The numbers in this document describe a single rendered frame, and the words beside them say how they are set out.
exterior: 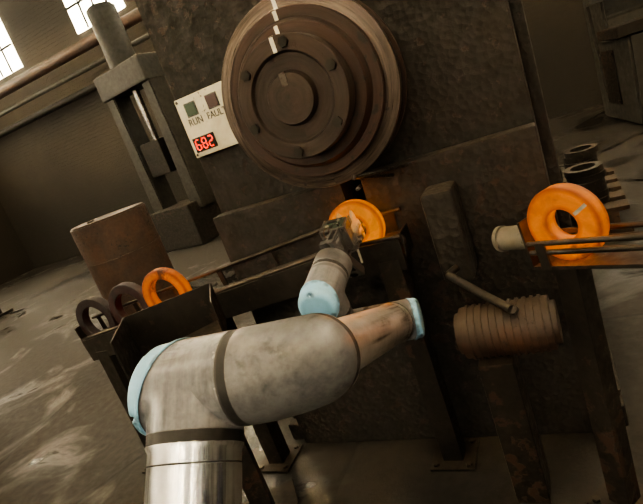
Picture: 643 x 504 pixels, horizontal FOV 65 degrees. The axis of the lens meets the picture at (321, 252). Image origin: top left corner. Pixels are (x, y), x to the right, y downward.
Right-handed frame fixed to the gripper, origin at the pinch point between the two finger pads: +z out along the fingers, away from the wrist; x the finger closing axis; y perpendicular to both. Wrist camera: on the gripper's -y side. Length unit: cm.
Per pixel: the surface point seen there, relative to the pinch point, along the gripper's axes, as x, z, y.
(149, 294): 77, -4, -6
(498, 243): -35.9, -13.9, -6.6
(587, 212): -54, -23, 3
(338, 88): -12.1, -3.2, 35.4
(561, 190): -51, -19, 6
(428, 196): -22.3, -3.8, 3.9
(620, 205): -75, 132, -102
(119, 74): 396, 432, 39
